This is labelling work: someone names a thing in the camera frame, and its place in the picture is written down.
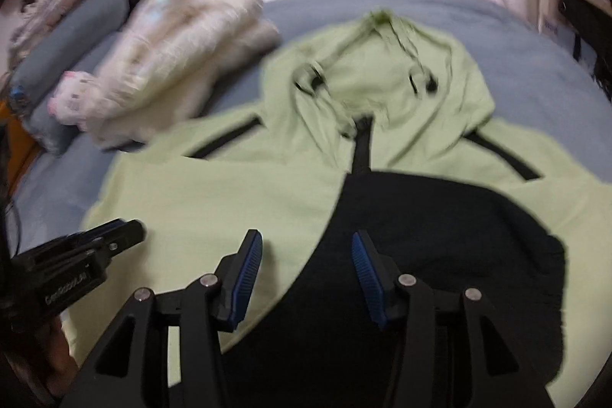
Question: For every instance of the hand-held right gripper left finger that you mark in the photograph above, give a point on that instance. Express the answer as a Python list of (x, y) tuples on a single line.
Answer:
[(244, 279)]

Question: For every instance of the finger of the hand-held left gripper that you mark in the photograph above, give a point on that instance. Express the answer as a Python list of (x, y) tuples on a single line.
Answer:
[(81, 238), (122, 240)]

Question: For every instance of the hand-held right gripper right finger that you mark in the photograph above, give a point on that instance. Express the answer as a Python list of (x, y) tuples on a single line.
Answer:
[(370, 283)]

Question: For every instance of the green and black hooded jacket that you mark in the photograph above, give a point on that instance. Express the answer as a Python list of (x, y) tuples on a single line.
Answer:
[(239, 178)]

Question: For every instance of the person's left hand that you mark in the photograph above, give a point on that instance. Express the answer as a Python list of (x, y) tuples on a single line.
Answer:
[(60, 350)]

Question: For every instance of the orange wooden headboard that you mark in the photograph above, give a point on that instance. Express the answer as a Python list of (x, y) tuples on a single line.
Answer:
[(16, 145)]

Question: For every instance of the pink plush cat toy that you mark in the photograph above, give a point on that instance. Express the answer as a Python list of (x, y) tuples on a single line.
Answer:
[(74, 99)]

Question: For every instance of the small blue plush toy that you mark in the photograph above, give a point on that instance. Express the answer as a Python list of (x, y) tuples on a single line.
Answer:
[(18, 97)]

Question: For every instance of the cream puffer jacket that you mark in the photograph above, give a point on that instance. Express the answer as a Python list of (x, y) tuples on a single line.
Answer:
[(181, 44)]

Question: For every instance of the blue bed blanket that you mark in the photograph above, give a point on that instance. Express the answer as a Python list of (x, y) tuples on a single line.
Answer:
[(526, 54)]

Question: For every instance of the white printed carton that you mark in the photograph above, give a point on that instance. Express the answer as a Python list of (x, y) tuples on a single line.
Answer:
[(551, 28)]

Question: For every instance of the black bag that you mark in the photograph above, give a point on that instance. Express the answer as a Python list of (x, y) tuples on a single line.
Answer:
[(588, 30)]

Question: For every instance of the cartoon face wall sticker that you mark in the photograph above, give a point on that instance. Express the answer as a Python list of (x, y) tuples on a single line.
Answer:
[(32, 2)]

